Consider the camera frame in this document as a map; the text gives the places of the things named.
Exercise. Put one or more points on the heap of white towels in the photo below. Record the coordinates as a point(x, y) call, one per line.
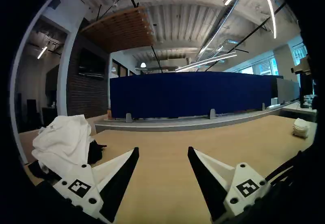
point(63, 142)

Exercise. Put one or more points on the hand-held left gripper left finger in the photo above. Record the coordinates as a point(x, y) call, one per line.
point(87, 183)

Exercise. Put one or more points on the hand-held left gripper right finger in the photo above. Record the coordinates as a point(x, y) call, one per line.
point(242, 183)

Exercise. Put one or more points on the blue desk screen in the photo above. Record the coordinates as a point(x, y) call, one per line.
point(193, 94)

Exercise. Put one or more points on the black towel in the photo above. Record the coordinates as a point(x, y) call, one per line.
point(95, 151)

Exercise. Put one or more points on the stack of white towels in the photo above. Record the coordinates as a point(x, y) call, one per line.
point(300, 128)

